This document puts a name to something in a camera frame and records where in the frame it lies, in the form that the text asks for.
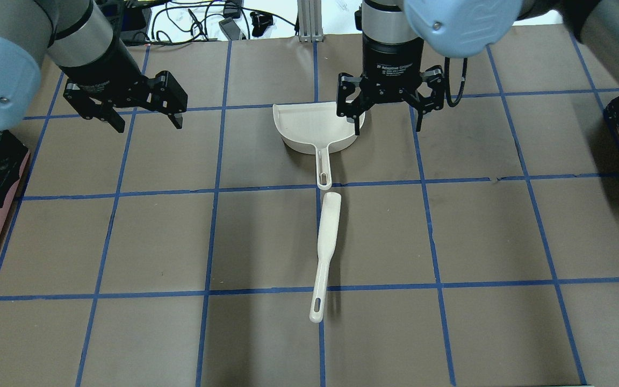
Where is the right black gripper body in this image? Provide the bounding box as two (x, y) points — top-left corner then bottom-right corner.
(336, 66), (445, 134)

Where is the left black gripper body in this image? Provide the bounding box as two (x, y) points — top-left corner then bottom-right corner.
(62, 70), (188, 133)

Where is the cream plastic dustpan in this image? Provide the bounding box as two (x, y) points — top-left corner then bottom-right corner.
(272, 102), (364, 191)

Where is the cream hand brush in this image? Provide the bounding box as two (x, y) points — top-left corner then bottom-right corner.
(309, 192), (342, 324)

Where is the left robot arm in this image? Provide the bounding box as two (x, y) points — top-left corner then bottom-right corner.
(0, 1), (188, 133)

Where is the aluminium frame post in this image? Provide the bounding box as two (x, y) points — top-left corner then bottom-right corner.
(297, 0), (325, 42)

